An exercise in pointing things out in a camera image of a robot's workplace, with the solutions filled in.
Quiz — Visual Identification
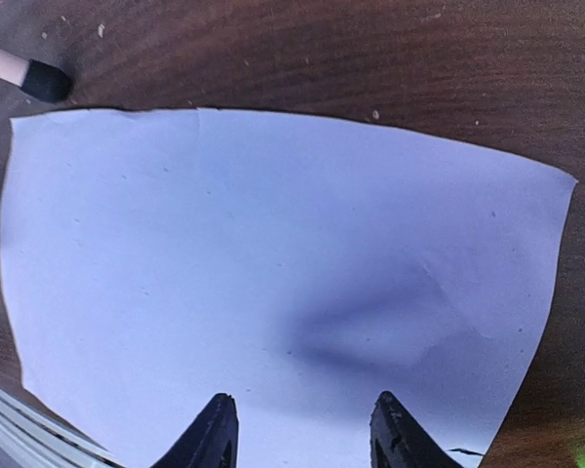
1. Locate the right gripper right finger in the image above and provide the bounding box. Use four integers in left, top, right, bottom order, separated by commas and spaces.
370, 391, 462, 468

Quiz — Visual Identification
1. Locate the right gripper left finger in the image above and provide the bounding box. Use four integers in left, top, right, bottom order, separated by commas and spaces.
152, 393, 239, 468

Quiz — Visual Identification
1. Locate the lavender sheet music paper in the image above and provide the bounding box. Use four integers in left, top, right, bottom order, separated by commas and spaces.
0, 108, 575, 467

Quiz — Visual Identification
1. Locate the pink music stand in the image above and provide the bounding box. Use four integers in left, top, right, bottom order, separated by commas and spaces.
0, 49, 73, 104

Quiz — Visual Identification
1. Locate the aluminium front rail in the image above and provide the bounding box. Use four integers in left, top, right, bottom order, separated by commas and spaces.
0, 388, 121, 467

